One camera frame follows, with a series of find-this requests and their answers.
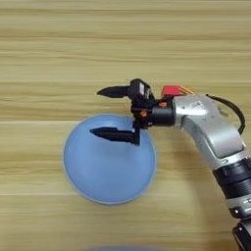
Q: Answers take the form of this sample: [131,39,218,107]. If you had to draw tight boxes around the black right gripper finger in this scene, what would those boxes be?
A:
[89,126,142,147]
[96,85,131,99]

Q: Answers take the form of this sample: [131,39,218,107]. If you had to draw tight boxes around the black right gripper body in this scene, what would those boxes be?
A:
[130,97,176,129]

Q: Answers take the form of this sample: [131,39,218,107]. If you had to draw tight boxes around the red cube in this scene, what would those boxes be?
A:
[161,84,183,98]

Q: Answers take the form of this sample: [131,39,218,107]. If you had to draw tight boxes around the small black box white label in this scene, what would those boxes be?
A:
[127,77,153,101]

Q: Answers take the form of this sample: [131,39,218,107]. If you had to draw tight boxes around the orange striped stick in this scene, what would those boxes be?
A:
[178,84,196,96]

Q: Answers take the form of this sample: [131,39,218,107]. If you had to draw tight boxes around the light blue round plate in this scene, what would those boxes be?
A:
[63,113,157,206]

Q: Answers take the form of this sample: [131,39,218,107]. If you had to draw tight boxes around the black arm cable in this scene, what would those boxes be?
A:
[206,93,246,135]

